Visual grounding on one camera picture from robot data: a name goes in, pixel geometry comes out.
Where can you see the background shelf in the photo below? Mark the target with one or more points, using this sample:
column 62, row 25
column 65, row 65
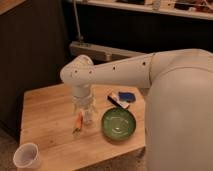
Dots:
column 154, row 7

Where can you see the clear plastic bottle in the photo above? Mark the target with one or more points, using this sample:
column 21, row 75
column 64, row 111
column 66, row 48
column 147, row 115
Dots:
column 87, row 114

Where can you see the green ceramic bowl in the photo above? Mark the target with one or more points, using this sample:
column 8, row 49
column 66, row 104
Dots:
column 118, row 124

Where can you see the grey metal beam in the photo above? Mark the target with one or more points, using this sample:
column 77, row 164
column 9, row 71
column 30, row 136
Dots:
column 100, row 53

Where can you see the orange toy carrot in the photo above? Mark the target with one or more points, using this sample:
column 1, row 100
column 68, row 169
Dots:
column 78, row 123

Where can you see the blue cloth object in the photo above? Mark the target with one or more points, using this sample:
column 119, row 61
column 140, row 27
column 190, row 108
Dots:
column 127, row 96

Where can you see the wooden table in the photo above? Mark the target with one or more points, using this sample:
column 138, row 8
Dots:
column 48, row 121

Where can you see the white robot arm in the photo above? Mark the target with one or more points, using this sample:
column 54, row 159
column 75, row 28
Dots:
column 179, row 105

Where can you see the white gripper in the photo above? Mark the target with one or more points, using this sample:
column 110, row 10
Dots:
column 82, row 96

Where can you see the thin metal pole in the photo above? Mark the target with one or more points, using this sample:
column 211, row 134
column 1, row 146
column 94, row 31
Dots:
column 79, row 35

